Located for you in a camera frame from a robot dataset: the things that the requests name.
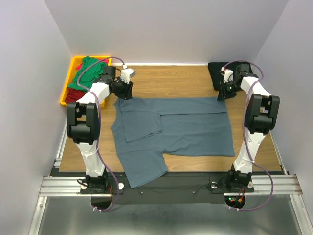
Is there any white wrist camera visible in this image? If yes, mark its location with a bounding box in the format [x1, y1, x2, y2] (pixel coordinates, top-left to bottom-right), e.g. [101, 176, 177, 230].
[120, 64, 135, 84]
[221, 67, 234, 83]

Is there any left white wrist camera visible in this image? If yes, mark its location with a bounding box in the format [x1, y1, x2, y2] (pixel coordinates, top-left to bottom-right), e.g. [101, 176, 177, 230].
[120, 64, 135, 84]

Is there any green t-shirt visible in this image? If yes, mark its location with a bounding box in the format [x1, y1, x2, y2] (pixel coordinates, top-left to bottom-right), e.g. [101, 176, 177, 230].
[67, 56, 107, 92]

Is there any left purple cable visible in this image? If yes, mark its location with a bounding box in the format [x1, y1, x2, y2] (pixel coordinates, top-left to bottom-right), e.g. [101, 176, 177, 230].
[77, 56, 128, 213]

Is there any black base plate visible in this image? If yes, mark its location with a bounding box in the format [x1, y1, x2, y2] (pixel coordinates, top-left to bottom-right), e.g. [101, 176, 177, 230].
[80, 172, 255, 205]

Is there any pink t-shirt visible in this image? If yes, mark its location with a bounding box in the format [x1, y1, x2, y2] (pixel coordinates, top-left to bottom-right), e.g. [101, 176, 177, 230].
[76, 59, 110, 71]

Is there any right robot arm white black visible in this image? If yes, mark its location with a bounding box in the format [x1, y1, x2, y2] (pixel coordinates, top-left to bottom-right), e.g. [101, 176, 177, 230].
[217, 60, 280, 191]

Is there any blue-grey t-shirt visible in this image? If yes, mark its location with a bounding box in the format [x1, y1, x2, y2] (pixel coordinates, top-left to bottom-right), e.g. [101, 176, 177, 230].
[112, 97, 235, 188]

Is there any folded black t-shirt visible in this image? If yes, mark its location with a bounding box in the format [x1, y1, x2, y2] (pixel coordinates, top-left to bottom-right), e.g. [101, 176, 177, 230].
[208, 62, 241, 91]

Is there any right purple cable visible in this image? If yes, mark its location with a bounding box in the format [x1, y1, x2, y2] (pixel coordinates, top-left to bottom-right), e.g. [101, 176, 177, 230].
[220, 60, 275, 212]

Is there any aluminium frame rail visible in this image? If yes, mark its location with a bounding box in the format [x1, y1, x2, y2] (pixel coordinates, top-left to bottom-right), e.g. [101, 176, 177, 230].
[30, 106, 311, 235]

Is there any purple cable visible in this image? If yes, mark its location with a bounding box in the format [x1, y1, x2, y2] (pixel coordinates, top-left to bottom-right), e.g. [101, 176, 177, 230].
[220, 60, 275, 212]
[77, 56, 128, 213]

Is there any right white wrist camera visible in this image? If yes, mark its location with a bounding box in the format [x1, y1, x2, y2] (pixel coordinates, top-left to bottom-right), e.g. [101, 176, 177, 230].
[221, 67, 234, 83]

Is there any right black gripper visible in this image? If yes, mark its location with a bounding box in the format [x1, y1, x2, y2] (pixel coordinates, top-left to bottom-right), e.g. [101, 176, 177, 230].
[216, 79, 242, 101]

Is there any yellow plastic tray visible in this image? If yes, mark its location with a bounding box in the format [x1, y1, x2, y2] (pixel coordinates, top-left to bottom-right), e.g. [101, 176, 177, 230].
[59, 55, 112, 108]

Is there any dark red t-shirt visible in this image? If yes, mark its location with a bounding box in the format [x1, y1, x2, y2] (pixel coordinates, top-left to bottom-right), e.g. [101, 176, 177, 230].
[65, 88, 86, 104]

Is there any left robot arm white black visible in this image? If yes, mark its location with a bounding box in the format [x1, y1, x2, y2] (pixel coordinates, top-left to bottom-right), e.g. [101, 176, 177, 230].
[67, 65, 135, 194]

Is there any electronics board with leds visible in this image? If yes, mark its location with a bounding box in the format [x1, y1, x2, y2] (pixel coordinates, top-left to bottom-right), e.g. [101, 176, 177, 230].
[224, 196, 246, 209]

